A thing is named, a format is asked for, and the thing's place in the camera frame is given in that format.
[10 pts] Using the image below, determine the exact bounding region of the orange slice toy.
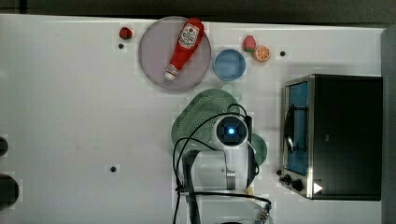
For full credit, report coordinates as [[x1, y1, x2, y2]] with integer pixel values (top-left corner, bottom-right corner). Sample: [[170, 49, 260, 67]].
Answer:
[[253, 46, 271, 63]]

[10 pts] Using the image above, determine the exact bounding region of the black cylinder lower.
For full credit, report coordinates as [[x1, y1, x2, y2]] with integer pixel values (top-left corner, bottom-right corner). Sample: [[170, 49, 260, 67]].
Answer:
[[0, 174, 20, 210]]

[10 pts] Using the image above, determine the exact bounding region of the grey round plate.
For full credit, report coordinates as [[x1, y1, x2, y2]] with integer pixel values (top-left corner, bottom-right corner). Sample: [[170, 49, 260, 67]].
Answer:
[[138, 16, 211, 91]]

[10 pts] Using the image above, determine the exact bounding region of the green plastic strainer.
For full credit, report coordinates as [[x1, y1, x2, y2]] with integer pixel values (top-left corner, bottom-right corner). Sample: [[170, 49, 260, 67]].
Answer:
[[171, 85, 242, 151]]

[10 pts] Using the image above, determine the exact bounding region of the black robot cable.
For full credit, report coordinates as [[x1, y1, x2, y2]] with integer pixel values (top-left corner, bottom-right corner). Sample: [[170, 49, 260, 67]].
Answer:
[[172, 103, 273, 224]]

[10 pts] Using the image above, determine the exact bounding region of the red ketchup bottle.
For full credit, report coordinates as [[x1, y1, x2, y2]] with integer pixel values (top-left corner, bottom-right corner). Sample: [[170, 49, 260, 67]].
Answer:
[[164, 18, 204, 80]]

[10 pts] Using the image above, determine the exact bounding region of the green cup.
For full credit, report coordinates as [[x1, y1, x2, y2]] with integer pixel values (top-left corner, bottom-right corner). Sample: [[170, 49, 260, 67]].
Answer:
[[251, 133, 267, 166]]

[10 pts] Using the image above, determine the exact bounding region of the yellow banana toy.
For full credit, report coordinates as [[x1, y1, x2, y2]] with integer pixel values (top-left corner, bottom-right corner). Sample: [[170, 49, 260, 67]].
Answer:
[[245, 187, 253, 195]]

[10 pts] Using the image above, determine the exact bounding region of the small red strawberry toy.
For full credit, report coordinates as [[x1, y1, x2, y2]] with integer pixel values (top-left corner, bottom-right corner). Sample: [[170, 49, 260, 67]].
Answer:
[[119, 27, 133, 39]]

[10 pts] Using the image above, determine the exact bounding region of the blue bowl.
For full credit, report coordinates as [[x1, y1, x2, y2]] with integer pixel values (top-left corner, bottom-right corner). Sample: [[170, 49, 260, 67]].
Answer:
[[213, 49, 246, 81]]

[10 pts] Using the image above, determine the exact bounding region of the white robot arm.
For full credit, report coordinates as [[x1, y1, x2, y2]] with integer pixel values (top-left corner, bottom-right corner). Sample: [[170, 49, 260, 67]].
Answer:
[[181, 114, 271, 224]]

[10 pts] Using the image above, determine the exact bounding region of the silver black toaster oven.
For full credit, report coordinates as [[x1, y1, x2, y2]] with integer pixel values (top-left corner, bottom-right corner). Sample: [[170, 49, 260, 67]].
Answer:
[[277, 74, 383, 201]]

